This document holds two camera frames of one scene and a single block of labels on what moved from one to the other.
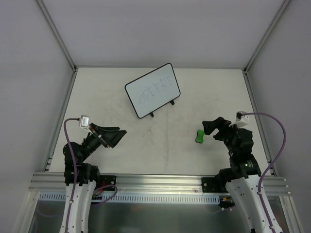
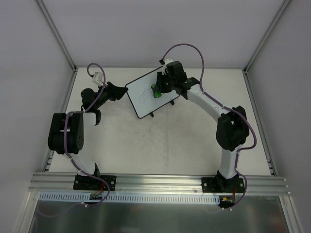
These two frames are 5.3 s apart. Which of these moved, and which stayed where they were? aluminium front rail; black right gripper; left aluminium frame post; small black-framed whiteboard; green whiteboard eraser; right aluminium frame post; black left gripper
Moved: green whiteboard eraser; black right gripper; black left gripper
Stayed: aluminium front rail; small black-framed whiteboard; right aluminium frame post; left aluminium frame post
